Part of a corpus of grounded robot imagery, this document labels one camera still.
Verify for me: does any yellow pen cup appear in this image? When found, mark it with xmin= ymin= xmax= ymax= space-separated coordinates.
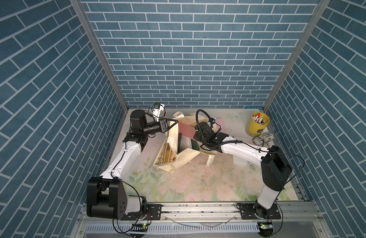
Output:
xmin=246 ymin=112 xmax=270 ymax=136

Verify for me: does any dark green case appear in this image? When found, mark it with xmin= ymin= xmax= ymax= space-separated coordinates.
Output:
xmin=191 ymin=140 xmax=200 ymax=151

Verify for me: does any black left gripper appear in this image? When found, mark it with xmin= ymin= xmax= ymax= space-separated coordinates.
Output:
xmin=141 ymin=118 xmax=177 ymax=136

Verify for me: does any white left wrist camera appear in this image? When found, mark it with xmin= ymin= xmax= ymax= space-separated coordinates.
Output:
xmin=151 ymin=102 xmax=166 ymax=121

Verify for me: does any black corrugated cable conduit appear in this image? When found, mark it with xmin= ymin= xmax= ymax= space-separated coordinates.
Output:
xmin=195 ymin=108 xmax=262 ymax=149

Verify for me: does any pink pencil case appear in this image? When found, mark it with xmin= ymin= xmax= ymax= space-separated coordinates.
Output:
xmin=215 ymin=118 xmax=226 ymax=128

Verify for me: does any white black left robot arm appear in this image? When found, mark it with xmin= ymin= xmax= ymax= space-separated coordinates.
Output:
xmin=86 ymin=110 xmax=178 ymax=220

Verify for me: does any floral cream canvas bag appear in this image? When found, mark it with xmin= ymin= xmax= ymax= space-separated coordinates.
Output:
xmin=153 ymin=112 xmax=218 ymax=174

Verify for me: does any rounded pink pouch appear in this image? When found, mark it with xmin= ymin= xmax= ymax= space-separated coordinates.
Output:
xmin=178 ymin=122 xmax=196 ymax=140

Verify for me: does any white pencil case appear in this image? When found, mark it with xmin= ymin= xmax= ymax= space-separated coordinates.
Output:
xmin=233 ymin=155 xmax=248 ymax=167

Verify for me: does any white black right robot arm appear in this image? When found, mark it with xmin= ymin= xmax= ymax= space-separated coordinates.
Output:
xmin=194 ymin=122 xmax=292 ymax=219

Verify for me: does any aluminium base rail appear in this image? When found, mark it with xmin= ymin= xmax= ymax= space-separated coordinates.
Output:
xmin=71 ymin=201 xmax=332 ymax=238

